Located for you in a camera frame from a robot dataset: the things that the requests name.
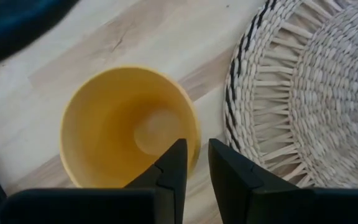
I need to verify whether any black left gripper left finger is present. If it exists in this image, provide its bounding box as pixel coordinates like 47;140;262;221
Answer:
0;138;188;224

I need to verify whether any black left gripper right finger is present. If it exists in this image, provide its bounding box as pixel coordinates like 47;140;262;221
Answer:
208;138;358;224

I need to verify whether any yellow plastic cup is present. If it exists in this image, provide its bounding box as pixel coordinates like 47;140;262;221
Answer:
59;65;202;189

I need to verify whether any round woven placemat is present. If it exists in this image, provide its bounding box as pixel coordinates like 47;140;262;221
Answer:
223;0;358;190

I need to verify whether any black metal table frame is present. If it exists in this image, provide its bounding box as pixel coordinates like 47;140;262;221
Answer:
0;0;80;224

